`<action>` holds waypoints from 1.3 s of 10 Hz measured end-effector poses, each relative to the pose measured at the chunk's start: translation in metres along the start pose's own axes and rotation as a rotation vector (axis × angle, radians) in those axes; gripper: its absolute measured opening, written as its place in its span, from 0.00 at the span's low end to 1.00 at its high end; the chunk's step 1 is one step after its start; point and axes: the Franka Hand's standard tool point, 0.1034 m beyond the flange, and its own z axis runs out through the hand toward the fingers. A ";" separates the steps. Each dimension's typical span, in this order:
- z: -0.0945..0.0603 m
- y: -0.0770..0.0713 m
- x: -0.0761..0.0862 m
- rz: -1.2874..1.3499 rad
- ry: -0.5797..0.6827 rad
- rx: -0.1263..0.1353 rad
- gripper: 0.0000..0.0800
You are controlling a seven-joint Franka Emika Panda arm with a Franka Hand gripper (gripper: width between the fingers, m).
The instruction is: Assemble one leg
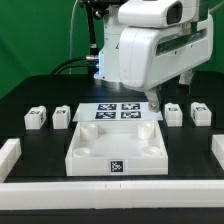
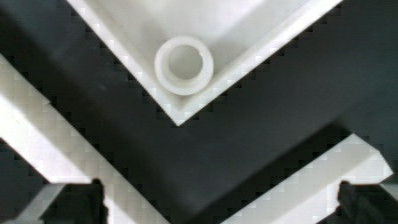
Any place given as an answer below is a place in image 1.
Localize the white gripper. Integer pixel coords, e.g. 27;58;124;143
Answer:
119;15;213;111

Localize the white sheet with fiducial markers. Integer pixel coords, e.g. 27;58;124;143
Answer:
73;102;162;121

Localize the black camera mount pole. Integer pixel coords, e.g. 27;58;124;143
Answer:
78;0;121;55

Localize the white cable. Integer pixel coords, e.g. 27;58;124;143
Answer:
69;0;81;76

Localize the black cable bundle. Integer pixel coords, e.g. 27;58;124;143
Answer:
49;54;100;76

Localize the white U-shaped obstacle fence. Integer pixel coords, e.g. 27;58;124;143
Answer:
0;138;224;210

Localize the white square tabletop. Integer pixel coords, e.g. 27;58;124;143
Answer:
65;121;168;176

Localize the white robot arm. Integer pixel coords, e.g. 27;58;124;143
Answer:
94;0;213;112

